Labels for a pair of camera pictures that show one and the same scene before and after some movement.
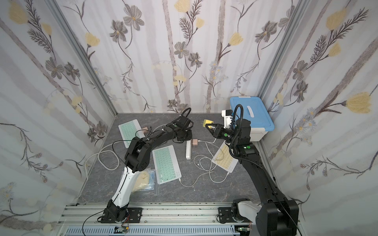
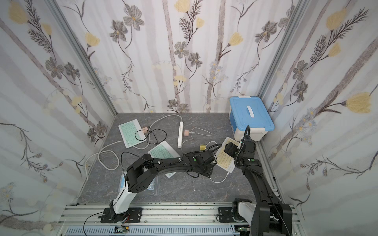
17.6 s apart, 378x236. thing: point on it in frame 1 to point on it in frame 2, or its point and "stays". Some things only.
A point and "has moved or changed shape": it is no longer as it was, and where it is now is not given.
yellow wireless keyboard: (224, 159) stays
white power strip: (188, 149) has moved or changed shape
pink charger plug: (145, 132) stays
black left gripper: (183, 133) to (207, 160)
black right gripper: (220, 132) to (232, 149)
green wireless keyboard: (130, 130) stays
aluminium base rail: (158, 220) stays
